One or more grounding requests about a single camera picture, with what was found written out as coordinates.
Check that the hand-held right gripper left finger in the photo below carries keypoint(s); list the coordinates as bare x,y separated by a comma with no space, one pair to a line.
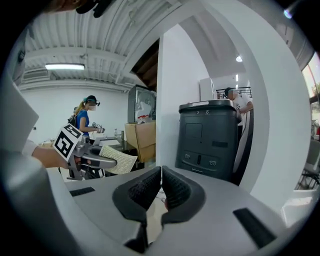
140,195

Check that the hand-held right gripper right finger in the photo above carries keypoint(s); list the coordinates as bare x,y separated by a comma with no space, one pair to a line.
182,197

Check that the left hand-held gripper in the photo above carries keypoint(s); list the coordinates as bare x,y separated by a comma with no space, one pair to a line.
65,143

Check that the beige woven cloth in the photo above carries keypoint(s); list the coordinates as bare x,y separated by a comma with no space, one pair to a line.
120,160

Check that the person's left forearm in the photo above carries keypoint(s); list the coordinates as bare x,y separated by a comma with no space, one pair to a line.
50,157

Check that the large cardboard box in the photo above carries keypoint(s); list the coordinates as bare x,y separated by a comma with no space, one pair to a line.
142,140

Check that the dark grey appliance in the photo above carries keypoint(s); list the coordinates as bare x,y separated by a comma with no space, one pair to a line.
207,142

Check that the long ceiling light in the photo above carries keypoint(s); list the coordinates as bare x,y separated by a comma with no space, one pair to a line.
65,66

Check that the metal glass-door cabinet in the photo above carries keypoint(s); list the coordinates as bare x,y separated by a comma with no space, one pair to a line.
140,105

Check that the white refrigerator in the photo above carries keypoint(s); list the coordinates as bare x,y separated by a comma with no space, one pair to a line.
207,88

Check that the grey folding chair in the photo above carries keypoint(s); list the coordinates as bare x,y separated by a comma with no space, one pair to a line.
310,162

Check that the round ceiling light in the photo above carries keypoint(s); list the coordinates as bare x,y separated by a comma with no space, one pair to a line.
239,58

